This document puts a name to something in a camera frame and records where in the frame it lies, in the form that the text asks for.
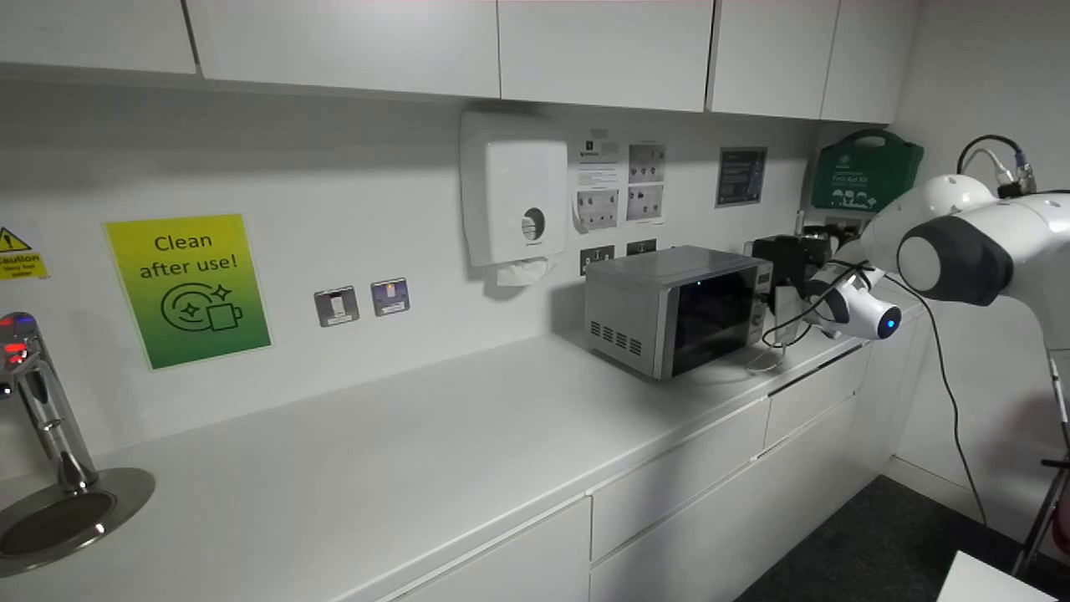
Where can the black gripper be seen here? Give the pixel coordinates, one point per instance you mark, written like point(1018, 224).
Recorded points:
point(804, 258)

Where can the silver microwave oven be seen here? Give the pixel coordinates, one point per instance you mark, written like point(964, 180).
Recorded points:
point(673, 309)

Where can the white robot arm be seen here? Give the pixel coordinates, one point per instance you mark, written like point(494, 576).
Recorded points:
point(954, 240)

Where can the green first aid box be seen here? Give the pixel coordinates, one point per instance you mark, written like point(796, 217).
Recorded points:
point(863, 172)

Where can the white upper cabinets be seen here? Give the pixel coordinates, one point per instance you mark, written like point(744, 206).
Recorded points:
point(760, 57)

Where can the white instruction poster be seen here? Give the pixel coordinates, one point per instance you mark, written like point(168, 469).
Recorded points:
point(617, 181)

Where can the white lower cabinet drawers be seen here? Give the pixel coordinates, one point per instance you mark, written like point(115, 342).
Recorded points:
point(565, 479)

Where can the white paper towel dispenser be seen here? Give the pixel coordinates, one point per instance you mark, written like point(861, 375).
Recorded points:
point(513, 195)

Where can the green clean after use sign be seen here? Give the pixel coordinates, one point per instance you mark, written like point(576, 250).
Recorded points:
point(193, 286)

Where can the yellow warning sticker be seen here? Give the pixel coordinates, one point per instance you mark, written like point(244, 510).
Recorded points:
point(17, 258)

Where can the chrome water tap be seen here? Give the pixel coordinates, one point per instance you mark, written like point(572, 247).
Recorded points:
point(33, 379)

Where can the dark framed wall notice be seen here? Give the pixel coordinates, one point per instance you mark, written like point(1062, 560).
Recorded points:
point(739, 176)

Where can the black double wall socket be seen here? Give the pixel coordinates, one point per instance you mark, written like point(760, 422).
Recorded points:
point(594, 256)

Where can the blue wall switch plate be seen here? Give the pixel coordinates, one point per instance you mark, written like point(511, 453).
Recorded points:
point(390, 295)

